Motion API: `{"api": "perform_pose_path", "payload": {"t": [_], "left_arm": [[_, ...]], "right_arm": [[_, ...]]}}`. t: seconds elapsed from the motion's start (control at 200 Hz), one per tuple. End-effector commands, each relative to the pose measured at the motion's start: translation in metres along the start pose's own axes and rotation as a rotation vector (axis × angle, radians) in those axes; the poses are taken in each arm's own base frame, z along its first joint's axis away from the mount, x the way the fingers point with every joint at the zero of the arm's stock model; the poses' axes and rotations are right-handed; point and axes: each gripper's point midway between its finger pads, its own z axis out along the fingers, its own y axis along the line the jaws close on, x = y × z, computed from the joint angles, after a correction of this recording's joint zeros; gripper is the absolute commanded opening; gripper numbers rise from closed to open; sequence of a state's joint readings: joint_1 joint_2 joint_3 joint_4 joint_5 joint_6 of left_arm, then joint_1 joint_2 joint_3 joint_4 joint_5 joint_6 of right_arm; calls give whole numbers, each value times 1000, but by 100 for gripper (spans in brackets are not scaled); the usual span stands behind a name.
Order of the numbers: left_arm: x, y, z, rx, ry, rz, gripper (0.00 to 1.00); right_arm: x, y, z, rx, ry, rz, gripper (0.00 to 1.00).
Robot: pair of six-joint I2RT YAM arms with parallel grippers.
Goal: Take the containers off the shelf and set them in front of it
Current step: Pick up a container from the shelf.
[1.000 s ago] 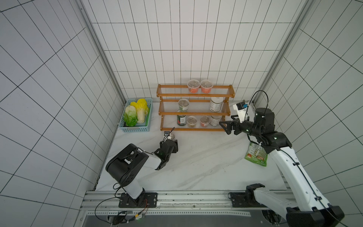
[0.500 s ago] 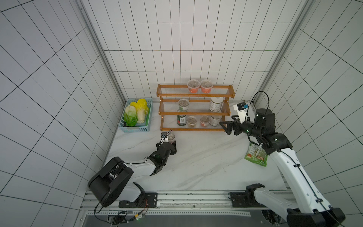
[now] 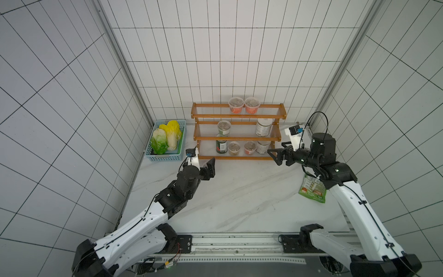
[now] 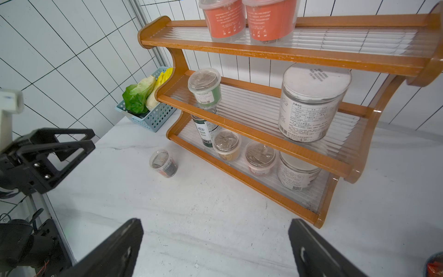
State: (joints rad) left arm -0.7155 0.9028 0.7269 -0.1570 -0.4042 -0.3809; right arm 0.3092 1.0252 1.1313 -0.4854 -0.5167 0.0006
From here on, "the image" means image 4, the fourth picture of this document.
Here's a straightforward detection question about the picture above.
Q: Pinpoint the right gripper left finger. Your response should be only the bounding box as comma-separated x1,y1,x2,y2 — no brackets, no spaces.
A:
61,218,144,277

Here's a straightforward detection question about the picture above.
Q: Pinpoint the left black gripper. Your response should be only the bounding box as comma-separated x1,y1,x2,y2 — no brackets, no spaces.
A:
1,128,95,196

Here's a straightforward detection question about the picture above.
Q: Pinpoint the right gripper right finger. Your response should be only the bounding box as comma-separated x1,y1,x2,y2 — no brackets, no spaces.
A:
288,219,366,277

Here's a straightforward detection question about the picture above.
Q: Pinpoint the seed jar dark label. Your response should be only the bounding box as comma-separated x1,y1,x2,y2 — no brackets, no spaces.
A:
150,149,178,178

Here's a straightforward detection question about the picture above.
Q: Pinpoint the seed jar red label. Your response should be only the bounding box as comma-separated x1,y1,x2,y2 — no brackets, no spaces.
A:
242,0,299,46
198,0,246,43

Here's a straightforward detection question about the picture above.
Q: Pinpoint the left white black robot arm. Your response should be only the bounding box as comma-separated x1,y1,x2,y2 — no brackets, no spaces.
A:
1,128,95,277

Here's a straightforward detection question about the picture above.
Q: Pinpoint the white can bottom shelf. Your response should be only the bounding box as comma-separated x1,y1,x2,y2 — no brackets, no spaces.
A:
277,152,321,191

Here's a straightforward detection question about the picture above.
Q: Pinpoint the small jar pink label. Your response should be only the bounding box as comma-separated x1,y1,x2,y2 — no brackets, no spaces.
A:
245,141,279,176

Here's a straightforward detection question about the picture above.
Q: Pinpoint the small jar yellow label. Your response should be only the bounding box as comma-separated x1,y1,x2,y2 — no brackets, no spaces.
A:
212,129,242,162

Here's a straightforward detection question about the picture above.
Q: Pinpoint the wooden three-tier shelf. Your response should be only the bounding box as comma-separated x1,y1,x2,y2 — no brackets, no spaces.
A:
138,1,443,228

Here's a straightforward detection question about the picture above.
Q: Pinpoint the large white-lid can middle shelf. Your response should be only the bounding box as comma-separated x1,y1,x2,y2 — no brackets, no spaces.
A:
278,63,352,143

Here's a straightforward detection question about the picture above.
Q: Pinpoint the green napa cabbage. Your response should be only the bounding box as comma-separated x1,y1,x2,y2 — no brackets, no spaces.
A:
122,76,156,115

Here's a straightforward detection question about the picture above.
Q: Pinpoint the blue plastic basket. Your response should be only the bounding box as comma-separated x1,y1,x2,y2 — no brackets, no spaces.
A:
115,67,176,132

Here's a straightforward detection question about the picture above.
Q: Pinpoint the red snack bowl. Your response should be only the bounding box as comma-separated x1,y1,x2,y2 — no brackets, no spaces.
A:
424,252,443,277

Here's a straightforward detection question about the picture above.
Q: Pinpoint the yellow corn cob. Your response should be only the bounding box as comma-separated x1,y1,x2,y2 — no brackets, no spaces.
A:
146,67,174,111

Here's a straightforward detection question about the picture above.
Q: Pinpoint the dark green bottle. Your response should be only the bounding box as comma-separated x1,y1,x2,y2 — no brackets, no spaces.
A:
191,115,221,148

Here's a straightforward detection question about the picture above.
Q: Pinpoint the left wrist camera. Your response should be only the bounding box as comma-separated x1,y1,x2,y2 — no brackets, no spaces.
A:
0,89,24,151

